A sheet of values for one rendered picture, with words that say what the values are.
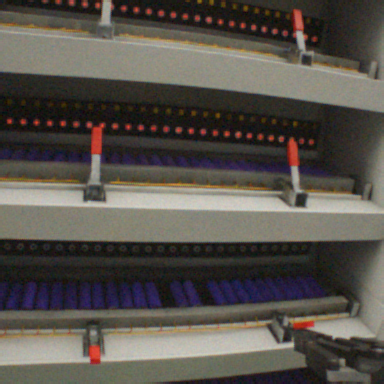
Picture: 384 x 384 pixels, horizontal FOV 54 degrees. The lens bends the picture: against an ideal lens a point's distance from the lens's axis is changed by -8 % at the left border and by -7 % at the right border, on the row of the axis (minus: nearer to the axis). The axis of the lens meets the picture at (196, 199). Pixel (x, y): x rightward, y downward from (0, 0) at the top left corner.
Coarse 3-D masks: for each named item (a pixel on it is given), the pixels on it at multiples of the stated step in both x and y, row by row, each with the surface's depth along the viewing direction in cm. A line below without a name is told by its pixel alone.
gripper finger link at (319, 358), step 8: (312, 344) 43; (312, 352) 41; (320, 352) 39; (328, 352) 38; (312, 360) 41; (320, 360) 38; (328, 360) 35; (336, 360) 35; (312, 368) 41; (320, 368) 38; (328, 368) 35; (336, 368) 34
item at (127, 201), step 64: (0, 128) 58; (64, 128) 60; (128, 128) 63; (192, 128) 65; (256, 128) 68; (320, 128) 71; (0, 192) 46; (64, 192) 48; (128, 192) 51; (192, 192) 54; (256, 192) 56; (320, 192) 62
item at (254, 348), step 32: (0, 256) 59; (32, 256) 61; (64, 256) 62; (96, 256) 64; (128, 256) 65; (192, 256) 68; (224, 256) 69; (256, 256) 71; (288, 256) 72; (352, 288) 65; (320, 320) 61; (352, 320) 62; (0, 352) 46; (32, 352) 47; (64, 352) 48; (128, 352) 50; (160, 352) 50; (192, 352) 51; (224, 352) 52; (256, 352) 53; (288, 352) 55
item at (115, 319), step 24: (0, 312) 49; (24, 312) 50; (48, 312) 51; (72, 312) 52; (96, 312) 53; (120, 312) 53; (144, 312) 54; (168, 312) 55; (192, 312) 56; (216, 312) 56; (240, 312) 57; (264, 312) 59; (288, 312) 60; (312, 312) 61; (336, 312) 63; (0, 336) 47; (24, 336) 48; (48, 336) 49
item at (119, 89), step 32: (0, 0) 58; (256, 0) 69; (288, 0) 71; (320, 0) 73; (32, 96) 61; (64, 96) 62; (96, 96) 64; (128, 96) 65; (160, 96) 67; (192, 96) 68; (224, 96) 69; (256, 96) 71; (320, 160) 76
